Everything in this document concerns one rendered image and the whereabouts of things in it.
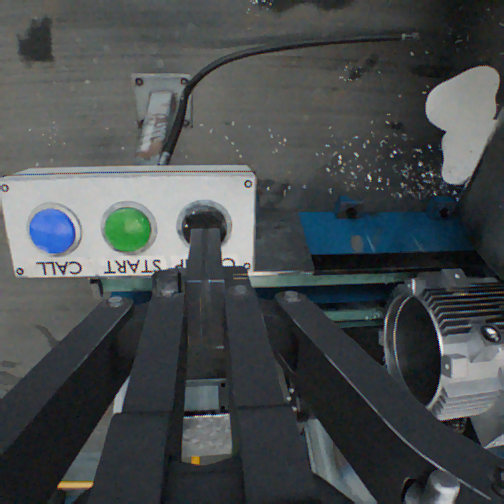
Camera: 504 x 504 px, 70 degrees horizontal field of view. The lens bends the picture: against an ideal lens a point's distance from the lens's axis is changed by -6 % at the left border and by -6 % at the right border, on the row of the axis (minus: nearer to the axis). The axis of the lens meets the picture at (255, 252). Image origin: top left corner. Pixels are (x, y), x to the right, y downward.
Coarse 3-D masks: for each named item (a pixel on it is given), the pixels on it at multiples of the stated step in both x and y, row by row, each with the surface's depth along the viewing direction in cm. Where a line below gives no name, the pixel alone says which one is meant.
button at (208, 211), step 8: (200, 208) 25; (208, 208) 25; (192, 216) 25; (200, 216) 25; (208, 216) 25; (216, 216) 25; (184, 224) 25; (192, 224) 25; (200, 224) 25; (208, 224) 25; (216, 224) 25; (224, 224) 25; (184, 232) 25; (224, 232) 25
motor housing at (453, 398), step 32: (480, 288) 48; (384, 320) 59; (416, 320) 58; (448, 320) 43; (416, 352) 58; (448, 352) 43; (416, 384) 55; (448, 384) 43; (480, 384) 43; (448, 416) 45
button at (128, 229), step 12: (120, 216) 24; (132, 216) 24; (144, 216) 24; (108, 228) 24; (120, 228) 24; (132, 228) 24; (144, 228) 24; (108, 240) 24; (120, 240) 24; (132, 240) 25; (144, 240) 25
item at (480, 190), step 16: (496, 128) 32; (496, 144) 31; (480, 160) 35; (496, 160) 31; (480, 176) 34; (496, 176) 31; (464, 192) 38; (480, 192) 33; (496, 192) 31; (464, 208) 36; (480, 208) 33; (496, 208) 31; (464, 224) 35; (480, 224) 33; (496, 224) 31; (480, 240) 33; (496, 240) 31; (496, 256) 31; (496, 272) 31
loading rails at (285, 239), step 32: (256, 224) 55; (288, 224) 56; (320, 224) 58; (352, 224) 58; (384, 224) 59; (416, 224) 59; (448, 224) 60; (256, 256) 51; (288, 256) 51; (320, 256) 53; (352, 256) 53; (384, 256) 53; (416, 256) 54; (448, 256) 54; (480, 256) 55; (96, 288) 48; (128, 288) 51; (256, 288) 61; (288, 288) 61; (320, 288) 62; (352, 288) 62; (384, 288) 63; (352, 320) 61
